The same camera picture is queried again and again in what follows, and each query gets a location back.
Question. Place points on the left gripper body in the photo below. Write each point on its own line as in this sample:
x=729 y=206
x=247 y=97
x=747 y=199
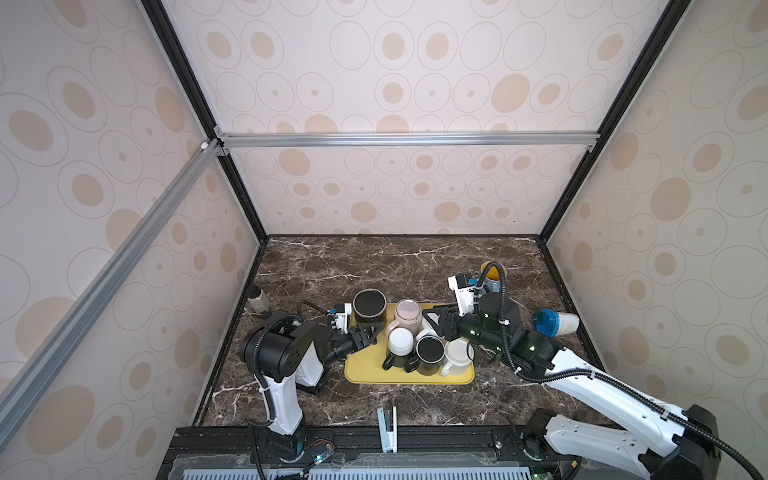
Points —
x=344 y=347

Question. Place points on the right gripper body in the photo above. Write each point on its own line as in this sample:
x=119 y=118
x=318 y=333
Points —
x=458 y=328

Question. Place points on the black mug red inside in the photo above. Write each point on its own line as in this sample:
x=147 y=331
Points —
x=427 y=356

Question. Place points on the blue butterfly mug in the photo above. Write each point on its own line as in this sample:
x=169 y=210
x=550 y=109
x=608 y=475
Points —
x=492 y=278

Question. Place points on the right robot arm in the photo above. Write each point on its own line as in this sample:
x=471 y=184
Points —
x=652 y=439

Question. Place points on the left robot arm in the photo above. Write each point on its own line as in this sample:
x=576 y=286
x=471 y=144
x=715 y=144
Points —
x=289 y=353

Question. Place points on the white ribbed mug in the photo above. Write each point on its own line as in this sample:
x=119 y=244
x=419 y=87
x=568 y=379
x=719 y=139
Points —
x=426 y=331

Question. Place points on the white cream mug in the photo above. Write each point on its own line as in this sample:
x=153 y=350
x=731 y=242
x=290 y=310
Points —
x=458 y=357

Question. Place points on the white bottom dark mug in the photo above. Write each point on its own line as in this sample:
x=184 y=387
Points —
x=400 y=344

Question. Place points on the pink mug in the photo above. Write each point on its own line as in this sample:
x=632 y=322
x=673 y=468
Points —
x=407 y=314

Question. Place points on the yellow plastic tray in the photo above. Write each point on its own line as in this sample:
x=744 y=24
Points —
x=365 y=366

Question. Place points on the white cup blue lid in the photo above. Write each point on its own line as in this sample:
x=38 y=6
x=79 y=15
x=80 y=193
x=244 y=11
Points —
x=555 y=324

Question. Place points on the small bottle black cap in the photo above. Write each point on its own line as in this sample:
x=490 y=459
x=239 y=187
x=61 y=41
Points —
x=257 y=300

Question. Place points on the horizontal aluminium bar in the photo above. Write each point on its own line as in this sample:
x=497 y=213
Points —
x=228 y=141

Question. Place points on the diagonal aluminium bar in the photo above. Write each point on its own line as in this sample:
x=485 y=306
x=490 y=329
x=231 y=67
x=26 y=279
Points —
x=35 y=378

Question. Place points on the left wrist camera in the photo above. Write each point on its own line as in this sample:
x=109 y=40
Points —
x=340 y=317

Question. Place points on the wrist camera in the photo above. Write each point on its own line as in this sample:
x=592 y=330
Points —
x=464 y=287
x=340 y=317

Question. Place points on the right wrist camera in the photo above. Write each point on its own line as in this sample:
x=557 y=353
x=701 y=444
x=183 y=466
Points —
x=464 y=287

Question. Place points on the white clip on rail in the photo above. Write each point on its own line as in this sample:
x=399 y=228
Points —
x=388 y=429

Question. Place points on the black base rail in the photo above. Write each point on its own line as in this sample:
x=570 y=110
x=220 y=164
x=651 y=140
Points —
x=357 y=452

